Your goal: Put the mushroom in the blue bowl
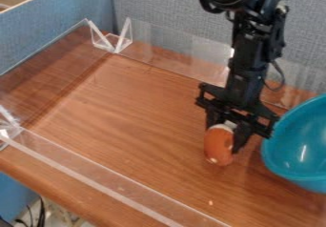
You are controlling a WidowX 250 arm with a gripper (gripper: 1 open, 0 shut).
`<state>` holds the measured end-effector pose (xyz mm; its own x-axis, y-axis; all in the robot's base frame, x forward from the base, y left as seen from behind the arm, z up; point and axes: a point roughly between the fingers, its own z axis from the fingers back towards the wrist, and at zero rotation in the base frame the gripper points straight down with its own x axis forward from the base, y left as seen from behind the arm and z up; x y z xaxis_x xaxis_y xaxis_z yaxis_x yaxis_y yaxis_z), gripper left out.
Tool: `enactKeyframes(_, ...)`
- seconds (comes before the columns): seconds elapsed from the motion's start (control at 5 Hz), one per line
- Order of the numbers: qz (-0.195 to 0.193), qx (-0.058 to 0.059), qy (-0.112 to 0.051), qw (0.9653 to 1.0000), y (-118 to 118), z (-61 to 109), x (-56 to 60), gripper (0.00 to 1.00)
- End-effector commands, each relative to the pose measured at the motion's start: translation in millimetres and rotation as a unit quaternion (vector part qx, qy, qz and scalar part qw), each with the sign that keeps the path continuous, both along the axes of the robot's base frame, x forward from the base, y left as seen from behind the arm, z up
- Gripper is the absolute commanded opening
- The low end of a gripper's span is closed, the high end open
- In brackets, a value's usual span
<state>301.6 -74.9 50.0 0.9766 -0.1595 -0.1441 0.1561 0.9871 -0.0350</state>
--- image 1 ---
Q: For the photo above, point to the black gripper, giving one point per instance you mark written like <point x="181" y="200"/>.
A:
<point x="256" y="117"/>

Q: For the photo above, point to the brown toy mushroom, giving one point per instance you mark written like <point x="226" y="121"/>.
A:
<point x="218" y="145"/>

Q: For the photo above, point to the blue plastic bowl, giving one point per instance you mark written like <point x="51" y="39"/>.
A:
<point x="294" y="153"/>

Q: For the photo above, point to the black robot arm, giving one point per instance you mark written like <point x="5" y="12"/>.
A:
<point x="258" y="42"/>

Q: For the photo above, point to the clear acrylic back barrier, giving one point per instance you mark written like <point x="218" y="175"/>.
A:
<point x="202" y="58"/>

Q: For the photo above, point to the clear acrylic barrier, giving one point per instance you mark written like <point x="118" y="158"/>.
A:
<point x="202" y="58"/>
<point x="134" y="194"/>
<point x="25" y="43"/>

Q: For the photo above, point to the clear acrylic front barrier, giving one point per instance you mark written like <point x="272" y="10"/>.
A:
<point x="134" y="194"/>

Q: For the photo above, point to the clear acrylic left barrier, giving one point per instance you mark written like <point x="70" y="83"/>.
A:
<point x="25" y="43"/>

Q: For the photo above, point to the clear acrylic corner bracket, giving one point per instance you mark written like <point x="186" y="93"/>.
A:
<point x="110" y="42"/>

